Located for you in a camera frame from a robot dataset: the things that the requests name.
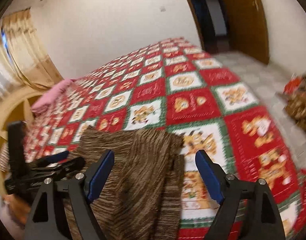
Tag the pink folded blanket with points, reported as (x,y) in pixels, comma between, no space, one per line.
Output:
(45,101)

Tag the striped pillow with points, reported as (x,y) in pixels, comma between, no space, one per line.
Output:
(4,158)

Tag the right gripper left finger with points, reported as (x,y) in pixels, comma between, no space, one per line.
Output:
(47,219)

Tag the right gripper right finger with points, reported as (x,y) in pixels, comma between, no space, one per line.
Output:
(262,218)

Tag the cream wooden headboard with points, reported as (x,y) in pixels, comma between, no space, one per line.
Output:
(16,107)

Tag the red patchwork bear bedspread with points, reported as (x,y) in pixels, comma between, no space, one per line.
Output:
(231,111)

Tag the person's left hand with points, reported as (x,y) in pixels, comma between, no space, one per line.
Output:
(18,207)

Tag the beige patterned curtain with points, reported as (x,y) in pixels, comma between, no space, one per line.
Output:
(23,58)

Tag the brown knitted sweater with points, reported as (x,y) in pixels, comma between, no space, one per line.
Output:
(141,198)

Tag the brown and red clutter pile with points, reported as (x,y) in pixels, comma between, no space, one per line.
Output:
(294,93)

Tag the brown wooden door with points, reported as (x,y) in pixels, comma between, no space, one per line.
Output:
(247,28)

